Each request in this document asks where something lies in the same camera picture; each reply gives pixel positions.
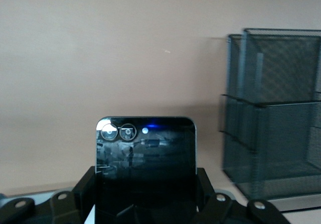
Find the black flip phone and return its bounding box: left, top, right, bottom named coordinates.
left=94, top=116, right=199, bottom=224

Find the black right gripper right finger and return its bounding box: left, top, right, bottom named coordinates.
left=195, top=167, right=291, bottom=224

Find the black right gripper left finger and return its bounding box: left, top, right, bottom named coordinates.
left=0, top=166, right=98, bottom=224

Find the black mesh desk organizer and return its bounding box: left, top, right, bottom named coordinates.
left=219, top=28, right=321, bottom=211

